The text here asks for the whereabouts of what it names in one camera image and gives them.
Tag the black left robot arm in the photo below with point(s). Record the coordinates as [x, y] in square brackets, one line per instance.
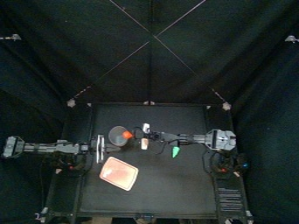
[47, 148]

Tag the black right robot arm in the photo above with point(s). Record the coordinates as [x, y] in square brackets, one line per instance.
[194, 138]

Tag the pink tray with white rim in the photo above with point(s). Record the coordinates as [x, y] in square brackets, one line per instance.
[119, 173]

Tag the green toy vegetable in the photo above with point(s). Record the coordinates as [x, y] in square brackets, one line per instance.
[175, 151]

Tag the black side platform with label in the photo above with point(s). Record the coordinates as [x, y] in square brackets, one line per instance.
[226, 180]

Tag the white text label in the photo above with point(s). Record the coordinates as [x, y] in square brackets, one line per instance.
[229, 199]

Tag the black cloth backdrop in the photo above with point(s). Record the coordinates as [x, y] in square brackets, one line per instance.
[78, 58]

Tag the metal cloth clamp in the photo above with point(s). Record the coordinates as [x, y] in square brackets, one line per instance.
[291, 38]
[12, 37]

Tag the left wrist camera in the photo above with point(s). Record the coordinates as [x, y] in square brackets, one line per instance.
[84, 148]

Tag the grey frame middle bracket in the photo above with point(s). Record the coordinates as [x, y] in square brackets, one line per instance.
[148, 102]

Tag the grey frame corner bracket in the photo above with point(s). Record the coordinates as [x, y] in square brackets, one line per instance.
[226, 106]
[71, 102]

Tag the black vertical frame pole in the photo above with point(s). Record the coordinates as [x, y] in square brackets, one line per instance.
[151, 73]

